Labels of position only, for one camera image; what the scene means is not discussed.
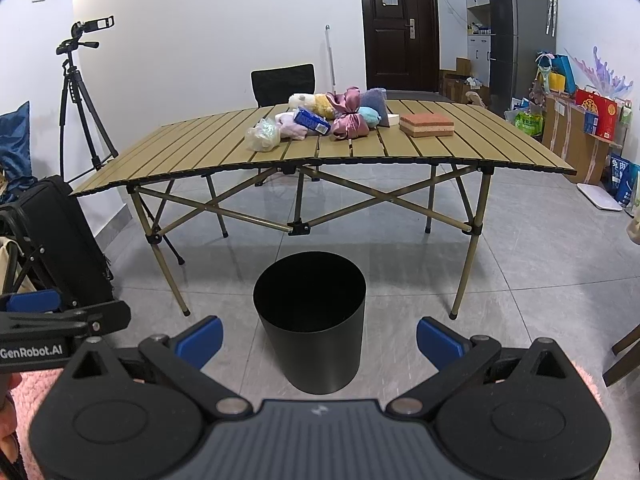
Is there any white foam wedge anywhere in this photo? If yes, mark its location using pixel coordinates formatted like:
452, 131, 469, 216
387, 114, 400, 127

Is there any pink fuzzy cloth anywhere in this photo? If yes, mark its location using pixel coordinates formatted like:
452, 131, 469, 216
274, 112, 309, 141

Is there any blue handkerchief tissue pack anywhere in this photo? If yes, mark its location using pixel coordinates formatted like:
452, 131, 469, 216
294, 108, 331, 136

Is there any purple knit pouch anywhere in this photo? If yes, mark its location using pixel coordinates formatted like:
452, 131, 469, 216
360, 88, 390, 127

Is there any black round trash bin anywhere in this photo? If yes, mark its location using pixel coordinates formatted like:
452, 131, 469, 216
253, 252, 367, 396

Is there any person's left hand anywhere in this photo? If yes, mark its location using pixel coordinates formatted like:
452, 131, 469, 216
0, 373, 22, 463

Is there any black suitcase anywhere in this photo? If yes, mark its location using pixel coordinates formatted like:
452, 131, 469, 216
1, 176, 114, 310

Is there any blue cushion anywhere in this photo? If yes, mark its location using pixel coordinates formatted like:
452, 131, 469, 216
0, 102, 32, 182

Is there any white bathroom scale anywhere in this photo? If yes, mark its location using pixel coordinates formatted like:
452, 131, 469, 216
576, 183, 623, 212

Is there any tan folding slat table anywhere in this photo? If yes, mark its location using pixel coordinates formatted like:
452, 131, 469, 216
75, 100, 576, 318

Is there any crumpled clear plastic bag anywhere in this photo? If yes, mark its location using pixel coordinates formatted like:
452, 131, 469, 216
244, 118, 281, 153

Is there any red layered sponge block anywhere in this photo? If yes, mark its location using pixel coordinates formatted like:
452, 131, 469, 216
399, 113, 454, 138

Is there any green snack bag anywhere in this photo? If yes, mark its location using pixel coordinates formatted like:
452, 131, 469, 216
514, 110, 544, 136

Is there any large cardboard box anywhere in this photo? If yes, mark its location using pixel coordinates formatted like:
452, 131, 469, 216
542, 92, 618, 184

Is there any blue pet food bag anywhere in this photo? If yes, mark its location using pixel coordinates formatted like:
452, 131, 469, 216
608, 153, 639, 206

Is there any light blue fuzzy cloth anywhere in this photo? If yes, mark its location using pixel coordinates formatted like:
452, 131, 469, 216
358, 106, 381, 129

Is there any black folding chair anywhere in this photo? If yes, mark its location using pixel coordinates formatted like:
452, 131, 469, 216
250, 63, 316, 107

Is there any yellow white plush toy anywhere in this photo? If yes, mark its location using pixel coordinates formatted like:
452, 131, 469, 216
288, 93, 335, 120

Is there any red gift box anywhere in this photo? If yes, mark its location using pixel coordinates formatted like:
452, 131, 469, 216
575, 89, 618, 142

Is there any grey tall refrigerator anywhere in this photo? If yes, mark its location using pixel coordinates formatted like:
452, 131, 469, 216
489, 0, 555, 116

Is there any dark brown entrance door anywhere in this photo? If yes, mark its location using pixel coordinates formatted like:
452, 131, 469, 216
361, 0, 440, 92

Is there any pink satin drawstring bag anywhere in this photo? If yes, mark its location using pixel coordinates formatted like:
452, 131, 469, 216
326, 87, 369, 140

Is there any black camera tripod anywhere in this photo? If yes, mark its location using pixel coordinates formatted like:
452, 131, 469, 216
55, 15, 119, 182

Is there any white mop handle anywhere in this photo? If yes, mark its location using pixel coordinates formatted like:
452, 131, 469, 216
324, 24, 337, 93

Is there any white wall cabinet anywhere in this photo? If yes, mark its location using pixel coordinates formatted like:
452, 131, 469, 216
465, 0, 491, 86

